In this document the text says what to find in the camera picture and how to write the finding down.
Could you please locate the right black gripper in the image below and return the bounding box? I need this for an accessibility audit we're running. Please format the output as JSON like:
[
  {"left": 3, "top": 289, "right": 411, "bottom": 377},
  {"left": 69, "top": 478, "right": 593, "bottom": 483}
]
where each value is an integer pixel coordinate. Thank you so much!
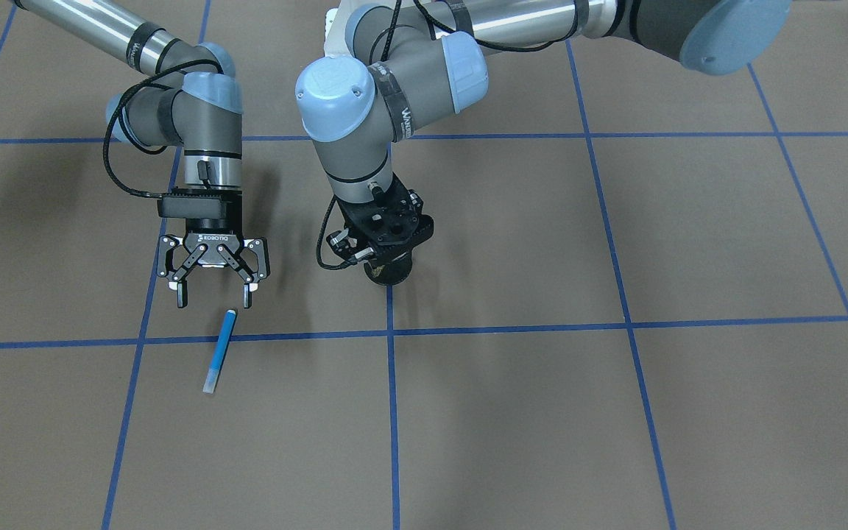
[{"left": 158, "top": 232, "right": 270, "bottom": 309}]

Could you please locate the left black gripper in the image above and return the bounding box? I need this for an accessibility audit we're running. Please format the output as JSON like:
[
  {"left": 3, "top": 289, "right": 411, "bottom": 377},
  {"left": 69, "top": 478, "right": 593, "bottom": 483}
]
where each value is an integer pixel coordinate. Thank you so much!
[{"left": 379, "top": 172, "right": 423, "bottom": 218}]

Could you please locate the black mesh pen cup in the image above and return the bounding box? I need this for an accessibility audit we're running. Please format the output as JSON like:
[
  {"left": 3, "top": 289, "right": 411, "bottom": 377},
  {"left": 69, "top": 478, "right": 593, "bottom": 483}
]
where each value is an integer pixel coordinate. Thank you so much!
[{"left": 363, "top": 251, "right": 413, "bottom": 286}]

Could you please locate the blue marker pen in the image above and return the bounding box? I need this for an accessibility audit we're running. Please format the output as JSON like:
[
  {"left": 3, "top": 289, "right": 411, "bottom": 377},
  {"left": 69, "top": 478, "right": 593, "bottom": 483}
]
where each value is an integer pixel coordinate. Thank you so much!
[{"left": 202, "top": 308, "right": 238, "bottom": 395}]

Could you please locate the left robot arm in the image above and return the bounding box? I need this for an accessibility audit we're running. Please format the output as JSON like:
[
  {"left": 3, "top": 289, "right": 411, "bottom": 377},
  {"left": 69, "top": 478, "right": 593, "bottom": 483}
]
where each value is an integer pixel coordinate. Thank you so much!
[{"left": 294, "top": 1, "right": 791, "bottom": 207}]

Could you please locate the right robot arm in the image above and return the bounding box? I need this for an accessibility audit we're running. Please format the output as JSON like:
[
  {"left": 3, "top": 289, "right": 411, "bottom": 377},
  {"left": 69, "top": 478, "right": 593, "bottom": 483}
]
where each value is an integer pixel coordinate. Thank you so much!
[{"left": 15, "top": 1, "right": 270, "bottom": 308}]

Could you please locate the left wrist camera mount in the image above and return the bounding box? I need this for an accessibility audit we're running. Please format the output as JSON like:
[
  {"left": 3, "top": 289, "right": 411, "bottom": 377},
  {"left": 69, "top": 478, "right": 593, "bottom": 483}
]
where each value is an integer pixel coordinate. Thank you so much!
[{"left": 325, "top": 197, "right": 434, "bottom": 266}]

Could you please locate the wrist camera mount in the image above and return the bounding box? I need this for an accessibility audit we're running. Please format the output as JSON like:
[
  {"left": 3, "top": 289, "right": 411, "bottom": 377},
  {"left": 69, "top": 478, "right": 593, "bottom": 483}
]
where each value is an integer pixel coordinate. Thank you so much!
[
  {"left": 325, "top": 197, "right": 434, "bottom": 266},
  {"left": 156, "top": 188, "right": 242, "bottom": 220}
]

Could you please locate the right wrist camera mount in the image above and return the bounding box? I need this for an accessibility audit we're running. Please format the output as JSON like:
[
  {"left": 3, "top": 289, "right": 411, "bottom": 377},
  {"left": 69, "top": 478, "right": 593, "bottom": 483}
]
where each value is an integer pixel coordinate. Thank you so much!
[{"left": 156, "top": 188, "right": 242, "bottom": 220}]

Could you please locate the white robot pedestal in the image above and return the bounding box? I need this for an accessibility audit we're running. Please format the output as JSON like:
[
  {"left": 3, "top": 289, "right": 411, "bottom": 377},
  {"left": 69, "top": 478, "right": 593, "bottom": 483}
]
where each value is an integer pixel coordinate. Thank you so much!
[{"left": 323, "top": 9, "right": 344, "bottom": 57}]

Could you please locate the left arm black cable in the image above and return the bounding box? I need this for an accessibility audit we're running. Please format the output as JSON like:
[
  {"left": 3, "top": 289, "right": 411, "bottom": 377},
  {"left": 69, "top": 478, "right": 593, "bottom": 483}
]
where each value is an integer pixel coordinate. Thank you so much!
[{"left": 315, "top": 0, "right": 469, "bottom": 271}]

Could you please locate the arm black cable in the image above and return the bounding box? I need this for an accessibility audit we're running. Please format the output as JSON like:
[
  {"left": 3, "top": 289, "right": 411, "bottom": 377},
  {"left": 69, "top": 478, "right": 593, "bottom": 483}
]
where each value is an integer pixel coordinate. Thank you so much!
[
  {"left": 102, "top": 60, "right": 222, "bottom": 199},
  {"left": 315, "top": 0, "right": 469, "bottom": 271}
]

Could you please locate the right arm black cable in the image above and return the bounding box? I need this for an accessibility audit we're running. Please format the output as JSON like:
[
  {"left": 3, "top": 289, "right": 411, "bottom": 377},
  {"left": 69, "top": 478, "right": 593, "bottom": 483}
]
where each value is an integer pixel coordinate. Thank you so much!
[{"left": 102, "top": 60, "right": 222, "bottom": 199}]

